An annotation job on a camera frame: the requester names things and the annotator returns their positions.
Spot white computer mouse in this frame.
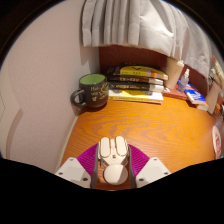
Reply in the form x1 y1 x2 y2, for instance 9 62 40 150
97 135 130 185

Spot yellow and white book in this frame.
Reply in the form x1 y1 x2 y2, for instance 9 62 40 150
107 89 165 105

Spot dark mug green inside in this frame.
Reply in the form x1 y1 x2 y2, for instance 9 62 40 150
70 73 110 109

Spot light grey curtain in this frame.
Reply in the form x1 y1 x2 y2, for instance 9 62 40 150
80 0 214 79

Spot orange cover book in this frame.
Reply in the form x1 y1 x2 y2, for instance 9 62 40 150
194 96 210 112

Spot clear spray bottle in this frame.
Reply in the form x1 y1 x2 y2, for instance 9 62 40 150
176 68 191 94

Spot black and yellow book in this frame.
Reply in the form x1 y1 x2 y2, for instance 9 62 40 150
106 63 169 81

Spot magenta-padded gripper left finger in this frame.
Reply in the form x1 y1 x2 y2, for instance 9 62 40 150
54 143 100 190

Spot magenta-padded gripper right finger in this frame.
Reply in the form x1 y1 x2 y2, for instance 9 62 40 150
128 144 172 189

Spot white ceramic vase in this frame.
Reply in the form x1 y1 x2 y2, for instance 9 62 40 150
205 81 223 115

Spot red notebook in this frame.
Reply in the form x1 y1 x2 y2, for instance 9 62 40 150
162 87 188 101

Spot beige cylindrical container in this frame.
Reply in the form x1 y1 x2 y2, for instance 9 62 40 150
164 56 185 90

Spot dark thin book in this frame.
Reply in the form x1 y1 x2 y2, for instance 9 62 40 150
108 81 165 93
107 75 165 86

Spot blue cover book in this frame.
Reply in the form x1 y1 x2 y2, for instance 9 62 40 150
184 84 208 106

